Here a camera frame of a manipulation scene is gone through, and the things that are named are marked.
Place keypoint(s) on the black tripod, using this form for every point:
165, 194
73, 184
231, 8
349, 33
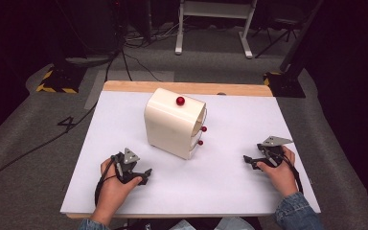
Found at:
279, 32

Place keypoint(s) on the person's left hand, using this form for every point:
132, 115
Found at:
115, 188

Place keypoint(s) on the red ball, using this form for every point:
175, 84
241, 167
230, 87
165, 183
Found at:
180, 101

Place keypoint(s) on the white desk frame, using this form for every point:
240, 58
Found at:
215, 9

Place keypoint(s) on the cream drawer cabinet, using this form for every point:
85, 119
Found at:
169, 124

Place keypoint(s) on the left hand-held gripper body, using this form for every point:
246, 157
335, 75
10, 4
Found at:
128, 166

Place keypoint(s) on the black stand yellow striped base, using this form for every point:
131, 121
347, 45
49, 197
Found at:
287, 83
60, 80

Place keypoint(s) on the wooden table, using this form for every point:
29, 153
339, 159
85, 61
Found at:
188, 87

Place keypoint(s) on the person's right hand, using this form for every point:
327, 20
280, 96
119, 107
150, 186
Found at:
279, 177

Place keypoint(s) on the dark round table grommet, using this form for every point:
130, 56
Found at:
221, 94

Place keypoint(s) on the white table mat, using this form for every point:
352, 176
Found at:
211, 179

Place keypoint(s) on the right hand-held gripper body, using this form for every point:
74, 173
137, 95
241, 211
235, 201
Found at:
273, 151

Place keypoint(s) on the cream drawer with red knob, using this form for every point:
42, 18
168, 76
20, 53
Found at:
198, 145
201, 131

